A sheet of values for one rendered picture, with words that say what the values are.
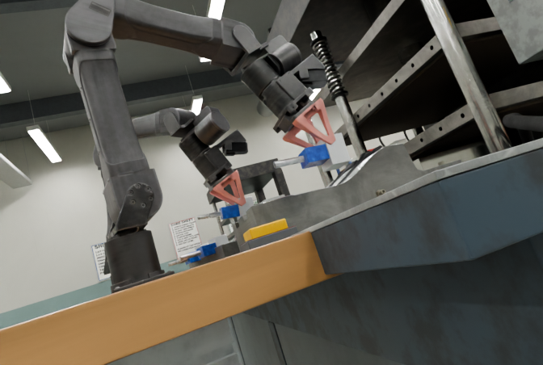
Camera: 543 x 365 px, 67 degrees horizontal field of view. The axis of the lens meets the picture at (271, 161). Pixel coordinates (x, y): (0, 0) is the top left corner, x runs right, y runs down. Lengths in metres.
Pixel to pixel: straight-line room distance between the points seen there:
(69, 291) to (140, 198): 7.71
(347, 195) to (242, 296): 0.58
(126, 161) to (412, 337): 0.41
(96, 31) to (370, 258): 0.53
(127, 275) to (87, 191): 7.90
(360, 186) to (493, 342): 0.63
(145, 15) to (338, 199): 0.49
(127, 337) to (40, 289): 8.07
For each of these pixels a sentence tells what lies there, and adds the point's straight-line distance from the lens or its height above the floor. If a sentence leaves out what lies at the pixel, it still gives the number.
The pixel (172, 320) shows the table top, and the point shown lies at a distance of 0.29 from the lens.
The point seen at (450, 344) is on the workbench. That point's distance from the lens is 0.32.
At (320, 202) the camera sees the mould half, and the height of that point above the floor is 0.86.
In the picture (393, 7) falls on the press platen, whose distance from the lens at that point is 1.70.
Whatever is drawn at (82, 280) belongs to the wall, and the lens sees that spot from 8.23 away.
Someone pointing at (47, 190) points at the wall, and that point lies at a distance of 8.59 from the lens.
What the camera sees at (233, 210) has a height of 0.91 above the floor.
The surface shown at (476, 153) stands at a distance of 1.81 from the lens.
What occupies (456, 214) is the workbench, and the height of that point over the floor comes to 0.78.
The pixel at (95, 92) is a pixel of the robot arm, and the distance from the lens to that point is 0.64.
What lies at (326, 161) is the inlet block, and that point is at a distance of 0.74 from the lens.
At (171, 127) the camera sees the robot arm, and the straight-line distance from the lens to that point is 0.99.
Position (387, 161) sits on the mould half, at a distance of 0.92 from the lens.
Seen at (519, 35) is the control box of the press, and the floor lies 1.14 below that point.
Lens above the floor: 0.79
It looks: 12 degrees up
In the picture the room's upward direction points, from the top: 18 degrees counter-clockwise
